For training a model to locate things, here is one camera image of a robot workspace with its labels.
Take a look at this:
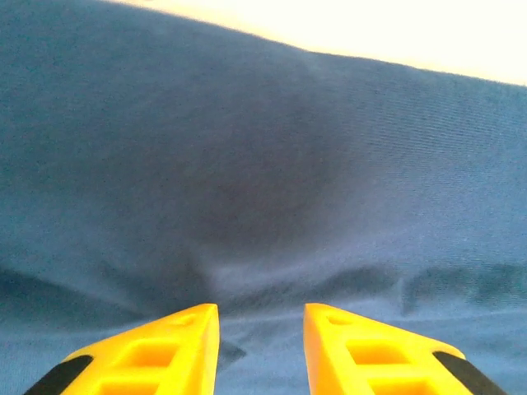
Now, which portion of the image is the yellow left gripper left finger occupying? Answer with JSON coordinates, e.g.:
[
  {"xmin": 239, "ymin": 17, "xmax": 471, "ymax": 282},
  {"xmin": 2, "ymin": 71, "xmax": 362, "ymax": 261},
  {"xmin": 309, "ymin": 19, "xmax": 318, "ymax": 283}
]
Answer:
[{"xmin": 24, "ymin": 303, "xmax": 221, "ymax": 395}]

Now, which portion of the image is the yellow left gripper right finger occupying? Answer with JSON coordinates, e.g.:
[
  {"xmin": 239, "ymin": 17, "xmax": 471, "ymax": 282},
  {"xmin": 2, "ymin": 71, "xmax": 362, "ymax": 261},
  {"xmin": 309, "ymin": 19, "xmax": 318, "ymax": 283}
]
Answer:
[{"xmin": 303, "ymin": 303, "xmax": 510, "ymax": 395}]

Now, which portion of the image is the dark blue printed t-shirt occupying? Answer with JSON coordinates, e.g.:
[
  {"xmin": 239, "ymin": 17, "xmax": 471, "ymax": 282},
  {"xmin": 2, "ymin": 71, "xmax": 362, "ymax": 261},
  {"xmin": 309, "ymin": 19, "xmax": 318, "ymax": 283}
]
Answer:
[{"xmin": 0, "ymin": 0, "xmax": 527, "ymax": 395}]

